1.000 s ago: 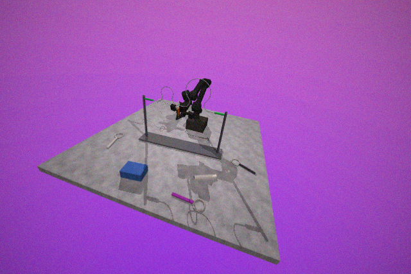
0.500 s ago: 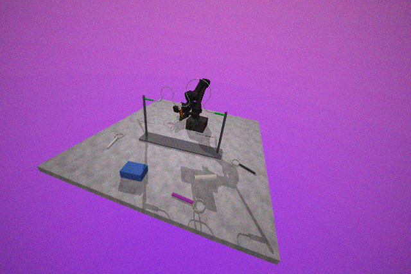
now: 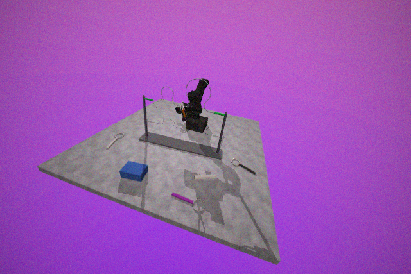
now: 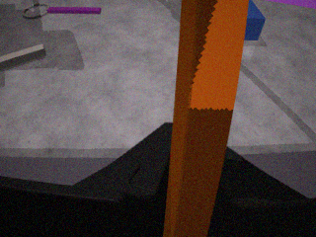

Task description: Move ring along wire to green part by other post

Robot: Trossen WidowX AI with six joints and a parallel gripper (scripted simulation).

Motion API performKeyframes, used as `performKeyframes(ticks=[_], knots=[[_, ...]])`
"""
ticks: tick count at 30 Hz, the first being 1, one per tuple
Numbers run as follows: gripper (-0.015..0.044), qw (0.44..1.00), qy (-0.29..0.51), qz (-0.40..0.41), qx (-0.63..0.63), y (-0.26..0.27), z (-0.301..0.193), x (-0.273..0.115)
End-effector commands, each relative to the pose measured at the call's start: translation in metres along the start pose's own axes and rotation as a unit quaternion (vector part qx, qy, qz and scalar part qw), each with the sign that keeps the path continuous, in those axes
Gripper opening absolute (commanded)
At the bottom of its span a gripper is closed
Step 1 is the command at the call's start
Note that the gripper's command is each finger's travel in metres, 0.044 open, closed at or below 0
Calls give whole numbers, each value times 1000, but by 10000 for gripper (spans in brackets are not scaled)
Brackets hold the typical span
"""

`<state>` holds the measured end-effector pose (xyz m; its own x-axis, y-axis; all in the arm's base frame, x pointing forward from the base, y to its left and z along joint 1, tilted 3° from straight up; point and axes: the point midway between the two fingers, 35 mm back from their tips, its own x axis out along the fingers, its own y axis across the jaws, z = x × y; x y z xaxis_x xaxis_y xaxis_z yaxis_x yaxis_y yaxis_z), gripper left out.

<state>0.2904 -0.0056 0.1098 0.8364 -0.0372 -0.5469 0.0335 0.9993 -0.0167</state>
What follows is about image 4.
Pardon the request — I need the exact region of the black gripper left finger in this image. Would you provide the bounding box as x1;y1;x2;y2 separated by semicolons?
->
0;122;173;237

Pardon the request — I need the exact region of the grey hoop with purple handle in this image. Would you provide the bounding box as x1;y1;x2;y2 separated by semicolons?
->
23;3;102;20

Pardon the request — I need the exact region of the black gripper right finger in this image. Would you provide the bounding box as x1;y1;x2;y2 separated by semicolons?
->
206;146;316;237

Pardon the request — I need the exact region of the beige rectangular bar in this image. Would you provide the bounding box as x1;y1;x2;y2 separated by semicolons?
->
0;44;46;71

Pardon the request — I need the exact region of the orange bar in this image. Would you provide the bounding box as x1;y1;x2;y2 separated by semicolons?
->
163;0;249;237

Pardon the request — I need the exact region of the blue rectangular block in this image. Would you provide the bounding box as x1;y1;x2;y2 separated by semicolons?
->
245;0;265;40

